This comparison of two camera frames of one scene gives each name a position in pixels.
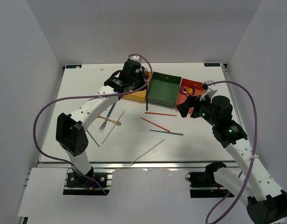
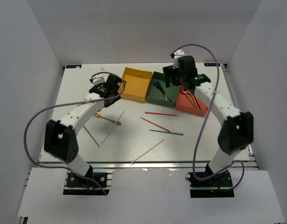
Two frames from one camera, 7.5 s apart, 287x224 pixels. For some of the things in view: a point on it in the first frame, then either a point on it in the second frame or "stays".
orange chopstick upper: (161, 114) stays
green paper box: (164, 88) stays
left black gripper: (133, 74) to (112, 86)
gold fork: (118, 123) stays
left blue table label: (73, 66) stays
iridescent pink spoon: (183, 90) stays
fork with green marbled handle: (104, 124) to (167, 98)
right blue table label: (212, 64) stays
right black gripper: (183, 108) to (168, 72)
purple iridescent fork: (146, 75) to (157, 85)
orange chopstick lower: (167, 130) stays
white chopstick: (146, 152) stays
